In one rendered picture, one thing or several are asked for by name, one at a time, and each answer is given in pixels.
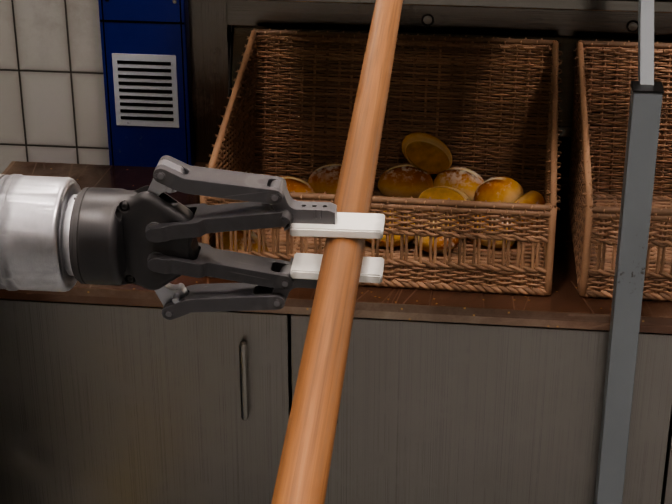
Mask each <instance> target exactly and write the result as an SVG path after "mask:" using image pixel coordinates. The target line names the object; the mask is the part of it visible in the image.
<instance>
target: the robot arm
mask: <svg viewBox="0 0 672 504"><path fill-rule="evenodd" d="M286 186H287V183H286V180H285V179H284V178H282V177H278V176H271V175H263V174H255V173H247V172H239V171H231V170H223V169H215V168H207V167H199V166H191V165H188V164H186V163H184V162H182V161H180V160H177V159H175V158H173V157H171V156H168V155H164V156H162V157H161V158H160V160H159V162H158V164H157V166H156V168H155V170H154V172H153V179H152V182H151V184H150V185H146V186H143V187H141V188H139V189H136V190H126V189H122V188H98V187H85V188H83V190H81V189H80V186H79V184H78V183H77V182H76V181H75V180H74V179H72V178H69V177H49V176H25V175H22V174H11V175H6V174H0V289H6V290H8V291H17V290H32V291H53V292H66V291H69V290H71V289H72V288H73V287H74V285H75V284H76V282H77V280H78V281H79V282H80V283H81V284H98V285H125V284H137V285H140V286H142V287H144V288H146V289H148V290H154V291H155V292H156V294H157V296H158V298H159V299H160V301H161V303H162V304H163V309H162V316H163V317H164V318H165V319H167V320H173V319H176V318H178V317H181V316H184V315H186V314H189V313H194V312H224V311H254V310H279V309H282V308H283V307H284V305H285V301H286V299H287V297H288V294H289V292H290V291H291V290H292V289H294V288H313V289H315V288H316V286H317V281H318V276H319V271H320V266H321V262H322V257H323V254H310V253H296V254H295V255H294V258H292V257H291V260H290V262H289V261H284V260H278V259H272V258H267V257H261V256H255V255H250V254H244V253H238V252H233V251H227V250H221V249H216V248H212V247H211V246H210V245H209V244H205V243H200V242H198V240H197V238H196V237H201V236H203V235H205V234H208V233H219V232H230V231H241V230H252V229H263V228H274V227H283V228H284V231H286V230H288V229H289V228H290V235H291V236H298V237H329V238H359V239H381V238H383V233H384V225H385V215H384V214H376V213H345V212H337V205H336V204H333V203H331V202H304V201H296V200H294V199H293V198H292V197H291V196H290V194H289V192H288V189H287V187H286ZM176 191H179V192H182V193H187V194H193V195H201V196H209V197H217V198H225V199H233V200H241V201H249V202H241V203H230V204H219V205H207V204H205V203H201V204H190V205H183V204H181V203H180V202H178V201H177V200H175V199H174V198H172V197H171V196H169V195H168V194H166V193H165V192H167V193H174V192H176ZM383 270H384V259H383V258H381V257H363V260H362V266H361V272H360V279H359V282H363V283H381V282H382V278H383ZM181 275H184V276H189V277H195V278H202V277H205V276H208V277H214V278H220V279H225V280H231V281H237V282H242V283H214V284H195V285H190V286H187V287H185V285H184V284H183V283H179V284H171V283H170V282H172V281H173V280H175V279H176V278H178V277H180V276H181Z"/></svg>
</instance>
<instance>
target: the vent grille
mask: <svg viewBox="0 0 672 504"><path fill-rule="evenodd" d="M112 67H113V82H114V97H115V111H116V125H123V126H149V127H174V128H179V107H178V86H177V65H176V55H155V54H126V53H112Z"/></svg>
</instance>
